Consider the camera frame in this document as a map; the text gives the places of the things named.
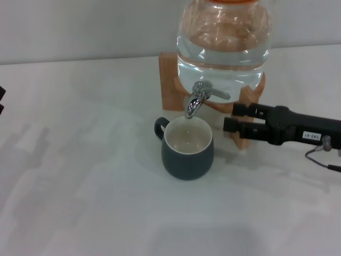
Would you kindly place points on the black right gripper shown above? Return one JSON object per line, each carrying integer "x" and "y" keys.
{"x": 290, "y": 128}

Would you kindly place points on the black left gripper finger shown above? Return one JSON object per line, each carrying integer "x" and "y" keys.
{"x": 2, "y": 93}
{"x": 1, "y": 110}

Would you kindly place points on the dark grey ceramic cup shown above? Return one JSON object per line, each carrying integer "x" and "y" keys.
{"x": 186, "y": 165}

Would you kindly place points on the chrome dispenser faucet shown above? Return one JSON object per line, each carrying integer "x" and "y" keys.
{"x": 193, "y": 104}

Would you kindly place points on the glass water dispenser jar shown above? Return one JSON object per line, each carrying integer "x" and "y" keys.
{"x": 223, "y": 48}

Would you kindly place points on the wooden dispenser stand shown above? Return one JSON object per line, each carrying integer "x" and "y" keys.
{"x": 167, "y": 85}

